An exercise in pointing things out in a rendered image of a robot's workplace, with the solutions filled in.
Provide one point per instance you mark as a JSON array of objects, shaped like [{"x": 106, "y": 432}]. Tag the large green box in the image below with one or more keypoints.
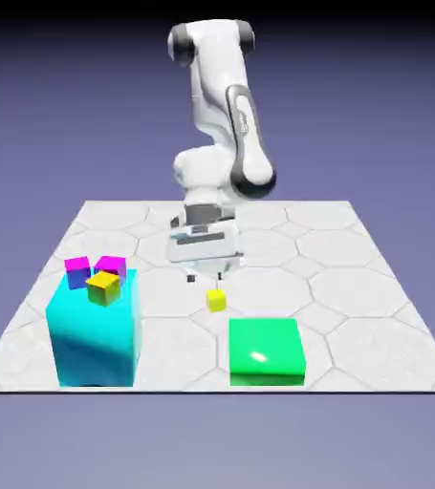
[{"x": 265, "y": 351}]

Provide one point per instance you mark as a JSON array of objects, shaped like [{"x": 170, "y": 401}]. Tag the large cyan box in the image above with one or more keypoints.
[{"x": 94, "y": 336}]

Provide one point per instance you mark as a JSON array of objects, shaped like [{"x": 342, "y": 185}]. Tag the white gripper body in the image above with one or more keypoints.
[{"x": 201, "y": 246}]

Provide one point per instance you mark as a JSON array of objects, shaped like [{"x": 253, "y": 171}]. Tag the small magenta cube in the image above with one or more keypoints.
[
  {"x": 112, "y": 264},
  {"x": 78, "y": 272}
]

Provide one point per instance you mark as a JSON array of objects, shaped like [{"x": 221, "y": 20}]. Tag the small yellow cube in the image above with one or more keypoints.
[
  {"x": 216, "y": 300},
  {"x": 103, "y": 288}
]

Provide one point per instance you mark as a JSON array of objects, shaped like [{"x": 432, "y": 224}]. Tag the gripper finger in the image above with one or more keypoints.
[
  {"x": 191, "y": 274},
  {"x": 220, "y": 272}
]

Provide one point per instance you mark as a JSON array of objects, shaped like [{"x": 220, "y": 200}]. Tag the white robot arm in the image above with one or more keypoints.
[{"x": 217, "y": 114}]

